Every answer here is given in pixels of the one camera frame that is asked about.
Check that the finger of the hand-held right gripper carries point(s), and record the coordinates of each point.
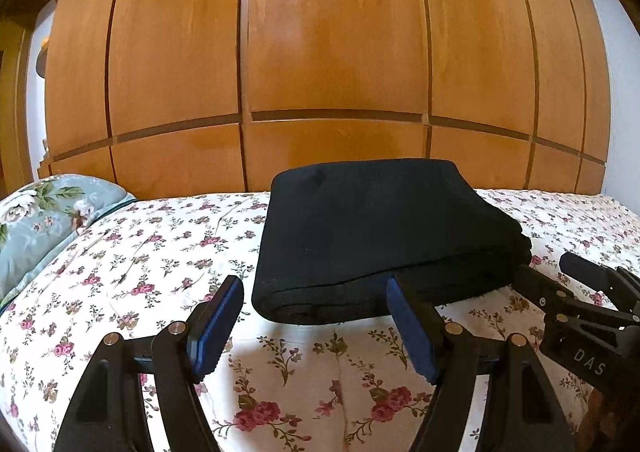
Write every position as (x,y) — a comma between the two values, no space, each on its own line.
(585,269)
(542,287)

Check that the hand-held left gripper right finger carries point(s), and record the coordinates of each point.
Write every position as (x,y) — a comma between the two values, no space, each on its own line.
(410,327)

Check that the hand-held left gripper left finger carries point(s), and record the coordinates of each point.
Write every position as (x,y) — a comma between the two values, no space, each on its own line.
(215,332)

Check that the black pants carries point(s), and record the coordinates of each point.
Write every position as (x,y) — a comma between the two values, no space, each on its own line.
(375,222)

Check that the person's right hand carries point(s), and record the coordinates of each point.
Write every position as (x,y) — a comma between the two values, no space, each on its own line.
(602,412)

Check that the floral white bedspread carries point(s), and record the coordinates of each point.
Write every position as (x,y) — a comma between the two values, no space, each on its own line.
(300,382)

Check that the blue floral pillow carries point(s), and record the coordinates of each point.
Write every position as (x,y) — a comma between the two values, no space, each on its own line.
(30,242)

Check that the wooden wardrobe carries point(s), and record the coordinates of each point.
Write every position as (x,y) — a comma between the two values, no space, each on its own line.
(325,56)

